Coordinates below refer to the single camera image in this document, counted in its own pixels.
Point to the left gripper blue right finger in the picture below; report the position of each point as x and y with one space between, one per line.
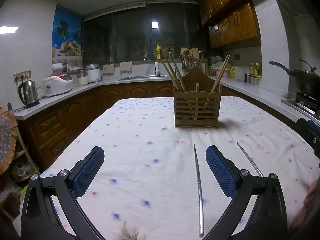
257 208

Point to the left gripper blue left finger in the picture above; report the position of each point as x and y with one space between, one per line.
39 218

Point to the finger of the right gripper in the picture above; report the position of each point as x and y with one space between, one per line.
309 131

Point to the metal chopstick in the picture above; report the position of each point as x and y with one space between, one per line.
200 197
250 160

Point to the short wooden chopstick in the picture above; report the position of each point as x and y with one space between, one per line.
179 75

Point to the long wooden chopstick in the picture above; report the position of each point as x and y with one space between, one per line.
172 71

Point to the stainless kitchen sink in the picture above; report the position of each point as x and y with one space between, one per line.
143 77

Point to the dark kitchen window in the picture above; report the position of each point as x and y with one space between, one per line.
134 34

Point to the gas stove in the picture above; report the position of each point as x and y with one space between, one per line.
306 105

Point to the spice jar set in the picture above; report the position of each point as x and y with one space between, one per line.
253 80

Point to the oil bottles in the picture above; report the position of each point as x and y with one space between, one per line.
255 69

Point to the white yellow plastic jug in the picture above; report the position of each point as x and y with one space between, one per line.
237 73

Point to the stacked green pink bowls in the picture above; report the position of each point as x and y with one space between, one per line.
218 67

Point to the wooden slatted utensil holder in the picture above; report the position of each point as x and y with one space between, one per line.
199 104

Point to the white floral tablecloth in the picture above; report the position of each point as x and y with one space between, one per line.
154 195

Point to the stainless electric kettle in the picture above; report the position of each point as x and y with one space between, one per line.
28 94

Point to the white red rice cooker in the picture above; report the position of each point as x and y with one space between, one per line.
57 84

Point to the countertop cutlery rack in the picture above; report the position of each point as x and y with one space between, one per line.
191 58

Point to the white ceramic jar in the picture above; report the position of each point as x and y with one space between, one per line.
82 78

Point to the hanging dish cloth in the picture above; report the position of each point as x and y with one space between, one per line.
126 67
109 69

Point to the yellow detergent bottle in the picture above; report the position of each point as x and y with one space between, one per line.
158 52

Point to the black wok with handle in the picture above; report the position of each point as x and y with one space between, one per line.
306 81

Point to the wall power socket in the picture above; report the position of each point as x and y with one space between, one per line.
20 76

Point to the upper wooden wall cabinets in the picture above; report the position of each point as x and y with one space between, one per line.
230 24

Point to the tropical fruit wall poster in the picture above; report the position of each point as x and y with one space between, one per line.
67 39

